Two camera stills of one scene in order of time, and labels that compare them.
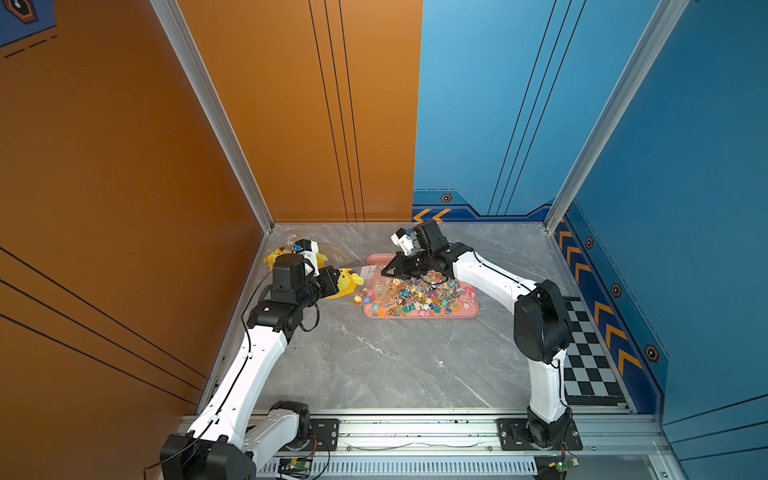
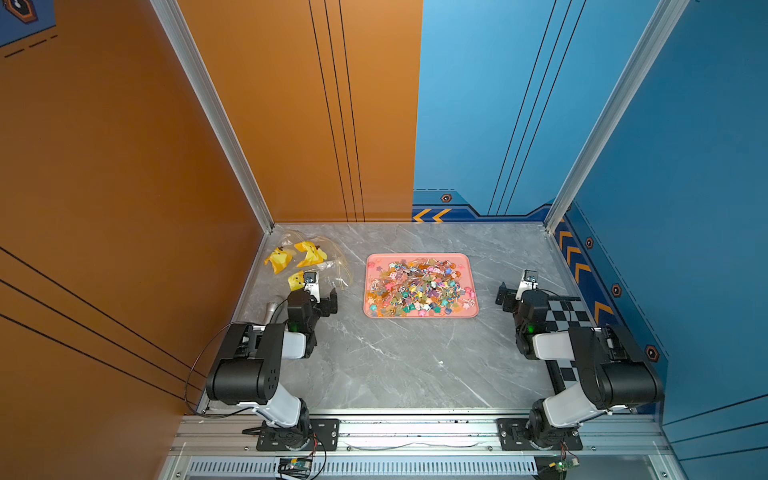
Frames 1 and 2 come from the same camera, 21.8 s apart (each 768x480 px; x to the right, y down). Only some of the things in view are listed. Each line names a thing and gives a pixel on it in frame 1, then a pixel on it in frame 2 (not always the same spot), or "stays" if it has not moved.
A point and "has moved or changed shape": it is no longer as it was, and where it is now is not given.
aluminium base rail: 618,444 stays
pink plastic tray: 404,297 stays
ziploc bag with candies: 373,285 has moved or changed shape
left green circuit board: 295,467 stays
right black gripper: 400,260 -> 509,295
